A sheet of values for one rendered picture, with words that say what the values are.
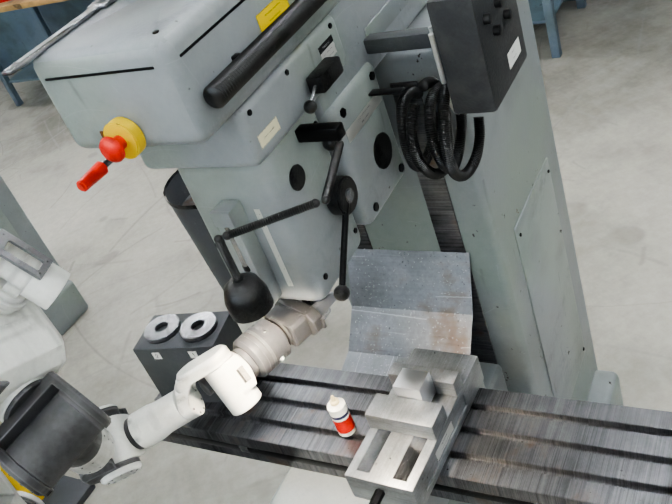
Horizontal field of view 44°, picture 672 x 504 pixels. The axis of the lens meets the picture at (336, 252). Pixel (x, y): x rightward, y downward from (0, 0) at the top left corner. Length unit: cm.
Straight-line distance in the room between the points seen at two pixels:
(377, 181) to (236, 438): 70
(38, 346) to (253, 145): 46
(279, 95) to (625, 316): 214
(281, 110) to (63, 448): 61
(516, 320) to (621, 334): 118
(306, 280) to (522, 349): 79
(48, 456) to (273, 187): 53
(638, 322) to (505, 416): 152
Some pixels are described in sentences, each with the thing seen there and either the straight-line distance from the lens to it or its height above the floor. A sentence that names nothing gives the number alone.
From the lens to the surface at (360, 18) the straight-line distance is 156.
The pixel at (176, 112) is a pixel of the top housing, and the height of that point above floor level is 179.
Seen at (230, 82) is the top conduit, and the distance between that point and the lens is 113.
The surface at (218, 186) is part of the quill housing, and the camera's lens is 138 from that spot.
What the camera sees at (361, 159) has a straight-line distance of 151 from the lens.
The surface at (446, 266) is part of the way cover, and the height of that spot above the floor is 103.
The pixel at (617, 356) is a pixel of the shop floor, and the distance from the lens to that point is 307.
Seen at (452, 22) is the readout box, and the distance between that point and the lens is 138.
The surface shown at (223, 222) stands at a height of 153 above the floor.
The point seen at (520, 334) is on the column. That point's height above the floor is 80.
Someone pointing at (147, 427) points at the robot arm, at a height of 122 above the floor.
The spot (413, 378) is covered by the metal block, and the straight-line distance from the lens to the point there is 166.
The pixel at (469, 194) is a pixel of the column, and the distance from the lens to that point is 178.
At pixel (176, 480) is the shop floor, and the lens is 325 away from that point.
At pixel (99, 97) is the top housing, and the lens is 121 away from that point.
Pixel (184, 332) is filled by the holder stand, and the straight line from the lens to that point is 193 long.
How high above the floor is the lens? 219
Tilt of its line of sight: 34 degrees down
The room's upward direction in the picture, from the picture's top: 22 degrees counter-clockwise
